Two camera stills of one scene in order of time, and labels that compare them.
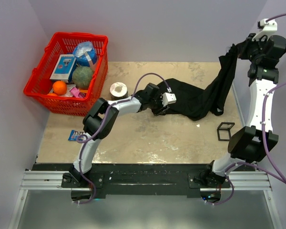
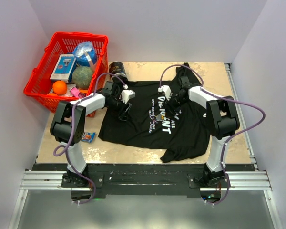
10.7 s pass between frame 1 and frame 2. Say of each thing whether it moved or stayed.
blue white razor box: stayed
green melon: stayed
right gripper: moved
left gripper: moved
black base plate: stayed
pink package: stayed
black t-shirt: moved
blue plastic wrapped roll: stayed
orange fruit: stayed
